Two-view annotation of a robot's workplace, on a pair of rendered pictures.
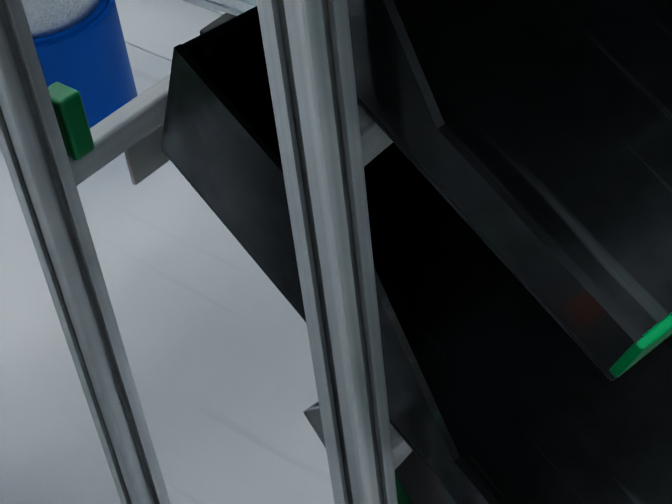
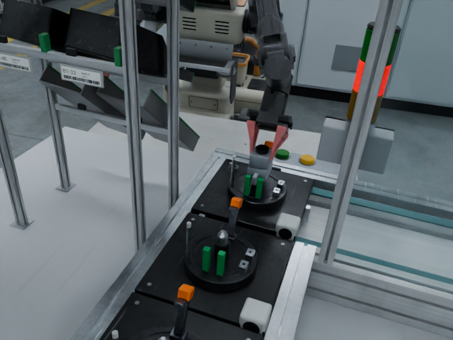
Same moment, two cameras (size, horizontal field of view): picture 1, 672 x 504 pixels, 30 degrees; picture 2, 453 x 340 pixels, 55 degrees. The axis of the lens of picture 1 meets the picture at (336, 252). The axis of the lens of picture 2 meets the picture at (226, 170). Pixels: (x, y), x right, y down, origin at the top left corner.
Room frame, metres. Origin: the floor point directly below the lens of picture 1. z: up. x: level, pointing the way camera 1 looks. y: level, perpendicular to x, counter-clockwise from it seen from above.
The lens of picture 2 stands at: (0.61, 0.84, 1.57)
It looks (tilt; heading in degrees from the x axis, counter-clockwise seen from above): 32 degrees down; 243
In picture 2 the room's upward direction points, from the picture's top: 4 degrees clockwise
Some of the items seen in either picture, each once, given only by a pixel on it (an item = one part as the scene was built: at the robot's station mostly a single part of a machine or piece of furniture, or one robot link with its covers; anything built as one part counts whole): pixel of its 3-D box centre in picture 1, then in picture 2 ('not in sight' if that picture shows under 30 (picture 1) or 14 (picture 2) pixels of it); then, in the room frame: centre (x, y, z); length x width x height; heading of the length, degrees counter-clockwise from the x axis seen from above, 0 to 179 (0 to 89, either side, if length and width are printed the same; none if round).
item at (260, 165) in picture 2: not in sight; (259, 162); (0.16, 0.12, 1.06); 0.08 x 0.04 x 0.07; 46
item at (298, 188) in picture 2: not in sight; (256, 195); (0.15, 0.11, 0.96); 0.24 x 0.24 x 0.02; 46
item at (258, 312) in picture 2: not in sight; (221, 247); (0.33, 0.29, 1.01); 0.24 x 0.24 x 0.13; 46
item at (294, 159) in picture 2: not in sight; (305, 170); (-0.06, 0.02, 0.93); 0.21 x 0.07 x 0.06; 136
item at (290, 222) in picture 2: not in sight; (287, 227); (0.15, 0.25, 0.97); 0.05 x 0.05 x 0.04; 46
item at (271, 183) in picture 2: not in sight; (257, 189); (0.15, 0.11, 0.98); 0.14 x 0.14 x 0.02
